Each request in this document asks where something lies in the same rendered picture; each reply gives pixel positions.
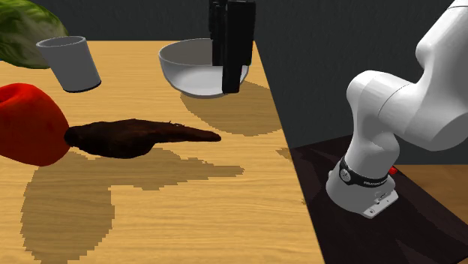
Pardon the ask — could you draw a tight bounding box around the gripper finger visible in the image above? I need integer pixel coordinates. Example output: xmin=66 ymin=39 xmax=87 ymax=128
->
xmin=221 ymin=0 xmax=257 ymax=95
xmin=208 ymin=0 xmax=228 ymax=67

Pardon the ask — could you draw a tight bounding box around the white bowl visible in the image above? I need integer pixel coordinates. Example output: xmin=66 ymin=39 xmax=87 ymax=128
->
xmin=157 ymin=37 xmax=251 ymax=99

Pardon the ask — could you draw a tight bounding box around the dark brown sweet potato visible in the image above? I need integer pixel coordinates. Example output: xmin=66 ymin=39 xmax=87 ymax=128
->
xmin=64 ymin=118 xmax=223 ymax=160

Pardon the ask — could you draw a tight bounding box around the grey cup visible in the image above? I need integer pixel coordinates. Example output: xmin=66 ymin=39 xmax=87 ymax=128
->
xmin=35 ymin=35 xmax=102 ymax=94

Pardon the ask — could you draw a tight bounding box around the green watermelon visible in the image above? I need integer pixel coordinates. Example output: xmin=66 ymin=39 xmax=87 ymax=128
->
xmin=0 ymin=0 xmax=70 ymax=70

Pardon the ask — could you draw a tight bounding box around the red apple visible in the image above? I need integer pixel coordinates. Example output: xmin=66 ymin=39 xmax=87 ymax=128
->
xmin=0 ymin=82 xmax=71 ymax=167

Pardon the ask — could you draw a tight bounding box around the dark robot stand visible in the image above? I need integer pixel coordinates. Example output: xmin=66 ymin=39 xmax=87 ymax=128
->
xmin=288 ymin=134 xmax=468 ymax=264

